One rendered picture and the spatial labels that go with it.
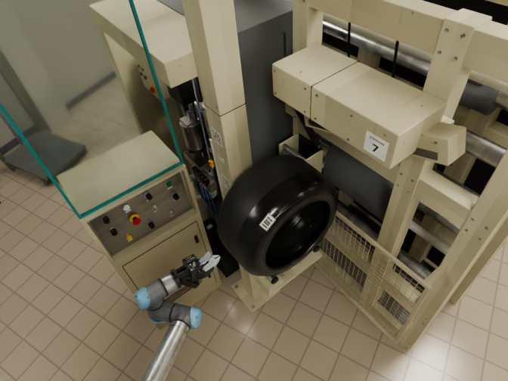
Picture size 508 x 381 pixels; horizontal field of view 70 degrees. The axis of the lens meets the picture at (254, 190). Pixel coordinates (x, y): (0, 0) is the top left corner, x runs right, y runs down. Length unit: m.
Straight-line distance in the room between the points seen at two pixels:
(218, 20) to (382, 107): 0.61
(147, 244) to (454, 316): 2.09
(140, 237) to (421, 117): 1.52
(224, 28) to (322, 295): 2.03
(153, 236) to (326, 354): 1.37
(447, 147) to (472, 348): 1.84
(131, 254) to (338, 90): 1.37
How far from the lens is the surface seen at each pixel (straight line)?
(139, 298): 1.44
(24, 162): 4.45
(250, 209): 1.45
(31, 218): 3.99
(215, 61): 1.37
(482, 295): 3.10
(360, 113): 1.25
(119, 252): 2.11
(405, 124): 1.23
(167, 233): 2.11
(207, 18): 1.30
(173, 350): 1.40
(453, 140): 1.30
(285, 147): 2.00
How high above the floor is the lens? 2.51
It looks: 48 degrees down
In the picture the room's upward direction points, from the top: 7 degrees counter-clockwise
